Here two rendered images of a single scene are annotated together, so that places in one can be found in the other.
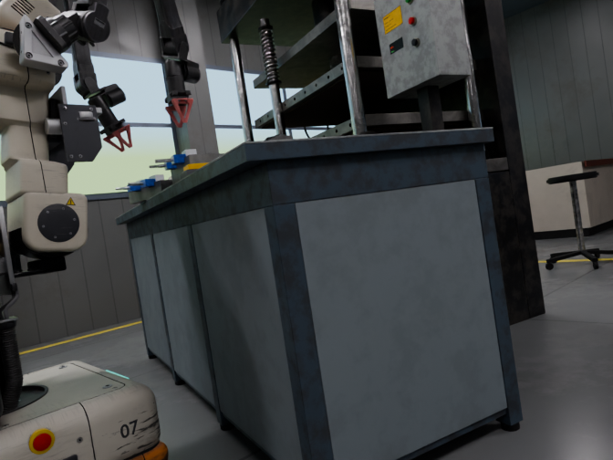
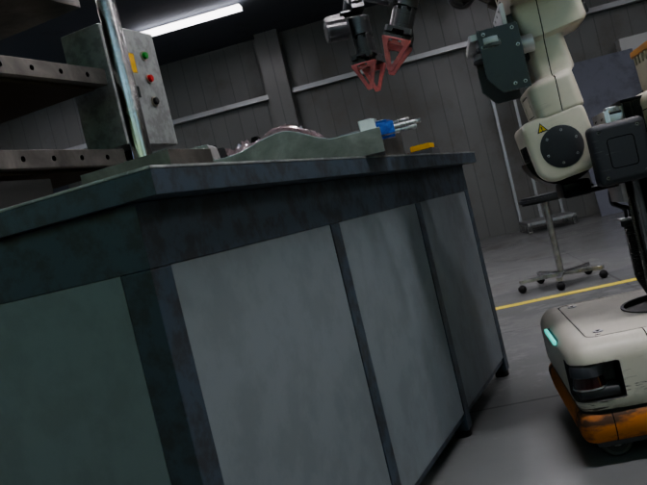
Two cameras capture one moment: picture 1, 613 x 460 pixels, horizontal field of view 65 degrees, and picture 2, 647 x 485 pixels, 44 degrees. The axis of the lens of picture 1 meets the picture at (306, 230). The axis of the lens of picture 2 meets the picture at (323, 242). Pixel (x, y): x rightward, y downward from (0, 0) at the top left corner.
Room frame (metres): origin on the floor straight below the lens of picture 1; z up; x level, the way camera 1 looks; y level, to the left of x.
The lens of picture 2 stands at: (3.18, 1.95, 0.68)
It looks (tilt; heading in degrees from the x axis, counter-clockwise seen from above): 1 degrees down; 231
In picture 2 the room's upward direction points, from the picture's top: 13 degrees counter-clockwise
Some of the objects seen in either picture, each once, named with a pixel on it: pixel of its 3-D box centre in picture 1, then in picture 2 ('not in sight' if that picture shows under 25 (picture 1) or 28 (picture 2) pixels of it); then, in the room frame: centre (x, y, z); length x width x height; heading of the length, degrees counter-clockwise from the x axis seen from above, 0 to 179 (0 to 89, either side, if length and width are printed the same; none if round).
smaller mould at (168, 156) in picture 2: not in sight; (150, 179); (2.45, 0.57, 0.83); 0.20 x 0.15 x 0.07; 118
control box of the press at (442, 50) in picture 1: (440, 172); (158, 244); (1.90, -0.55, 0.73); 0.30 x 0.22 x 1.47; 28
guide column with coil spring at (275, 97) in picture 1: (282, 138); not in sight; (2.68, 0.06, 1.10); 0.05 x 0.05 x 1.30
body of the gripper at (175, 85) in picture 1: (176, 88); (365, 48); (1.60, 0.35, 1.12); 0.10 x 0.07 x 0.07; 29
